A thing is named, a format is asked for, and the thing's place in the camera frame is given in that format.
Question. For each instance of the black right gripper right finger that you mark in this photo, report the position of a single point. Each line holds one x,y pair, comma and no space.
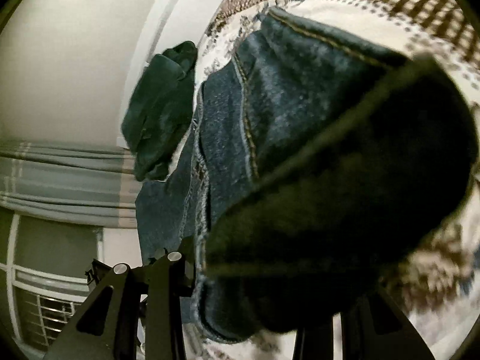
372,328

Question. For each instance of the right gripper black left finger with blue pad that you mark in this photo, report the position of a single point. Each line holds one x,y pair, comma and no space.
105,325

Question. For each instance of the dark blue denim jeans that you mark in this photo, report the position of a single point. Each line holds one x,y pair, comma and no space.
307,172

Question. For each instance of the floral white bedspread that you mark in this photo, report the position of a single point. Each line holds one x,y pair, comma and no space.
431,232

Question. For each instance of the grey striped curtain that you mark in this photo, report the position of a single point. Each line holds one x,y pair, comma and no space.
71,183

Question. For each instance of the dark green blanket pile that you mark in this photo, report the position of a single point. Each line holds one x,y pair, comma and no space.
160,110

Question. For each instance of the white bed headboard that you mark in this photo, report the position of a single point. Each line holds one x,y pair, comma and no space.
168,23

